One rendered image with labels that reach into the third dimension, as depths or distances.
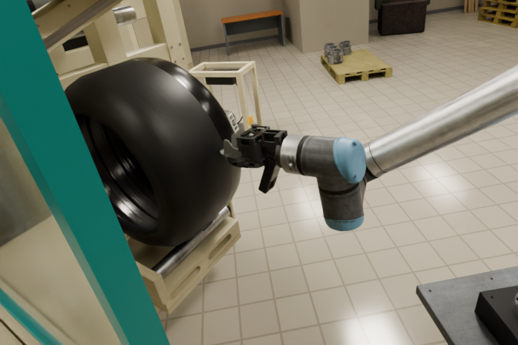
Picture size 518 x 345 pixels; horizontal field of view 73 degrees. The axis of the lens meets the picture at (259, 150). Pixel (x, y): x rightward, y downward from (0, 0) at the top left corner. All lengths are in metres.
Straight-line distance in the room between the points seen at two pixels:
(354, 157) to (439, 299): 0.78
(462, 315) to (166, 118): 1.08
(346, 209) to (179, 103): 0.48
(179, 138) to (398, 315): 1.54
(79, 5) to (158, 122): 0.62
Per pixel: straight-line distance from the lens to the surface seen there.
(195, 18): 8.32
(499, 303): 1.30
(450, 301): 1.38
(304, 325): 1.99
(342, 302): 2.07
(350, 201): 0.76
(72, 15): 1.34
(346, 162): 0.69
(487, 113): 0.81
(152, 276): 1.03
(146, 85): 0.92
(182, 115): 0.89
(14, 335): 0.60
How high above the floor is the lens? 1.65
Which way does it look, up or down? 29 degrees down
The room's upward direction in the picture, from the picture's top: 8 degrees counter-clockwise
